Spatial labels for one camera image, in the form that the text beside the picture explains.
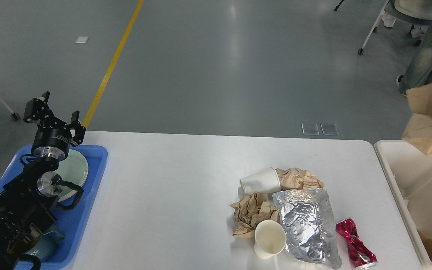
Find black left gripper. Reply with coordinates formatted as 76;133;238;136
23;91;86;161

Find brown paper bag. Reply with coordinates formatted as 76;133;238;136
402;83;432;157

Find green plate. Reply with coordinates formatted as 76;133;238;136
54;149;89;187

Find brown paper back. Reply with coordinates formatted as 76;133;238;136
275;168;325;191

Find brown paper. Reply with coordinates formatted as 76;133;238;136
275;168;325;191
229;192;281;238

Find silver foil bag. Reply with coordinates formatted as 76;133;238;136
271;188;342;270

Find white paper cup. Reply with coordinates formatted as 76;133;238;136
253;219;287;259
240;167;281;195

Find brown paper front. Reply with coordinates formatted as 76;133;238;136
229;192;281;238

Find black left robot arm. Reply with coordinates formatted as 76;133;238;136
0;91;86;270

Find yellow plate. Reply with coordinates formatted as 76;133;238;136
58;174;87;202

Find white plastic bin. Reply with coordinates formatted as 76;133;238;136
374;140;432;270

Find seated person white shoes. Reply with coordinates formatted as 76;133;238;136
381;13;428;38

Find white rolling chair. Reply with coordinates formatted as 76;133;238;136
358;0;432;55

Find blue plastic tray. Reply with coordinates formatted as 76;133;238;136
0;144;108;270

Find floor outlet plate right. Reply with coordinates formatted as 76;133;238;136
320;123;339;136

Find floor outlet plate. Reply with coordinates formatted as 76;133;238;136
320;123;339;136
301;122;320;136

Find teal mug yellow inside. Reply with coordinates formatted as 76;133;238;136
9;225;66;263

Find floor outlet plate left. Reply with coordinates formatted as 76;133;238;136
301;122;320;136

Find red soda can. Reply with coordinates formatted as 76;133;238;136
335;218;378;270

